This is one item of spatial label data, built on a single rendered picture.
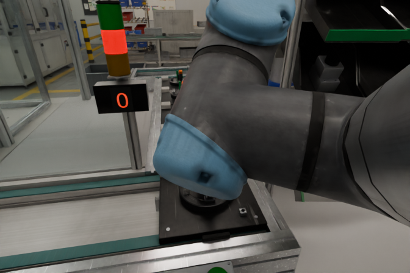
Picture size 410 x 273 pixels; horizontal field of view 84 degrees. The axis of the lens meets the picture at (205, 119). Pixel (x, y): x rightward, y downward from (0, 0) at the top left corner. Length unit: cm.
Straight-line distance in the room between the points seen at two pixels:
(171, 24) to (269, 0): 758
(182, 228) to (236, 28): 45
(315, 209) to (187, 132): 68
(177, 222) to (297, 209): 38
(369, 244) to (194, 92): 68
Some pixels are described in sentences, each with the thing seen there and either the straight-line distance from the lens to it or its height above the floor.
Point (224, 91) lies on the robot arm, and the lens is 17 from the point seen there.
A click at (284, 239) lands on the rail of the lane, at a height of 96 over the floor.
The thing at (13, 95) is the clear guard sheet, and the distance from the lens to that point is 73.
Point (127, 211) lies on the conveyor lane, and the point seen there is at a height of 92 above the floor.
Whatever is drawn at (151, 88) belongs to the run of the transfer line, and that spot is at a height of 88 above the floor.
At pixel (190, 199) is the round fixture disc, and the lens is 58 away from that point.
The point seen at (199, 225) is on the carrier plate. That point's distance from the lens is 56.
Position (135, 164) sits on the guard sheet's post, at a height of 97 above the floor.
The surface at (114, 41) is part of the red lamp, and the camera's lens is 56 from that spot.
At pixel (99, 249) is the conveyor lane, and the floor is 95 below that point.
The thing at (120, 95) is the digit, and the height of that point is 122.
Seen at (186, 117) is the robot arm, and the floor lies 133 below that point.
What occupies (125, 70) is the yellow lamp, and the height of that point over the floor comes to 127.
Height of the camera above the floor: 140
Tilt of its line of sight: 26 degrees down
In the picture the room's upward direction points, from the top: straight up
